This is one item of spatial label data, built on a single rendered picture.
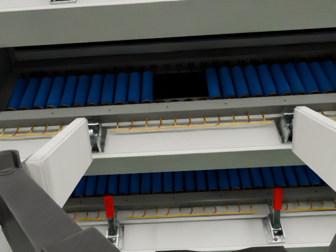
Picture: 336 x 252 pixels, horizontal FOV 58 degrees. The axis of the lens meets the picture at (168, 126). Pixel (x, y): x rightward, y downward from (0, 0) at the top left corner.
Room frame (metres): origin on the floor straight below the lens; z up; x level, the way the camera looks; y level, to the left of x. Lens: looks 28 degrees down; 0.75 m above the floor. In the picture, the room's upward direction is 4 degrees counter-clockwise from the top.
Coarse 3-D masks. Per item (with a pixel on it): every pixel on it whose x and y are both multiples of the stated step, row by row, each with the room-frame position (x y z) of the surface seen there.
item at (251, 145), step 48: (48, 48) 0.51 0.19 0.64; (96, 48) 0.51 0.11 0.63; (144, 48) 0.51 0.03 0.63; (192, 48) 0.50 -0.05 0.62; (0, 96) 0.47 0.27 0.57; (0, 144) 0.38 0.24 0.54; (144, 144) 0.36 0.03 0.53; (192, 144) 0.35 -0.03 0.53; (240, 144) 0.35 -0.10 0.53; (288, 144) 0.34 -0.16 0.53
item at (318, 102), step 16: (272, 96) 0.39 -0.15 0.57; (288, 96) 0.39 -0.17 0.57; (304, 96) 0.39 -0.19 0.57; (320, 96) 0.39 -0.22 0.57; (0, 112) 0.40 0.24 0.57; (16, 112) 0.40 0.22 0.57; (32, 112) 0.40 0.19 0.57; (48, 112) 0.40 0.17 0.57; (64, 112) 0.39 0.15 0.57; (80, 112) 0.39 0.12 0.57; (96, 112) 0.39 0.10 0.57; (112, 112) 0.39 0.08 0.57; (128, 112) 0.39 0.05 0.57; (144, 112) 0.38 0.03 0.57; (160, 112) 0.38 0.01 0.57; (176, 112) 0.38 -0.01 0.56; (192, 112) 0.38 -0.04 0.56; (208, 112) 0.38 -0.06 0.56; (224, 112) 0.38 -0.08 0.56; (240, 112) 0.38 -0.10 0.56; (256, 112) 0.38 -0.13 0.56; (272, 112) 0.38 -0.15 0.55; (0, 128) 0.40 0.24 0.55; (32, 128) 0.39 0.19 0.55; (144, 128) 0.37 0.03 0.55; (160, 128) 0.37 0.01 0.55
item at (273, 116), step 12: (156, 120) 0.39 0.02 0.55; (168, 120) 0.39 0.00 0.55; (180, 120) 0.39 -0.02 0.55; (192, 120) 0.38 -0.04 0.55; (216, 120) 0.38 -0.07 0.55; (228, 120) 0.38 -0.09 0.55; (240, 120) 0.38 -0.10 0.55; (252, 120) 0.38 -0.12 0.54; (0, 132) 0.39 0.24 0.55; (12, 132) 0.39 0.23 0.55; (24, 132) 0.39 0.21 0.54
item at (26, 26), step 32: (0, 0) 0.37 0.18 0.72; (32, 0) 0.36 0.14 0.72; (64, 0) 0.35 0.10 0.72; (96, 0) 0.35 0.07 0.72; (128, 0) 0.35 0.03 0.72; (160, 0) 0.34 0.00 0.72; (192, 0) 0.34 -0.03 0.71; (224, 0) 0.34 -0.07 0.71; (256, 0) 0.34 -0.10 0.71; (288, 0) 0.34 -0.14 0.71; (320, 0) 0.34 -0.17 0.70; (0, 32) 0.36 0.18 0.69; (32, 32) 0.36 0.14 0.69; (64, 32) 0.36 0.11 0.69; (96, 32) 0.36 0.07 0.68; (128, 32) 0.36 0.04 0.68; (160, 32) 0.36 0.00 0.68; (192, 32) 0.35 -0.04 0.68; (224, 32) 0.35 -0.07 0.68
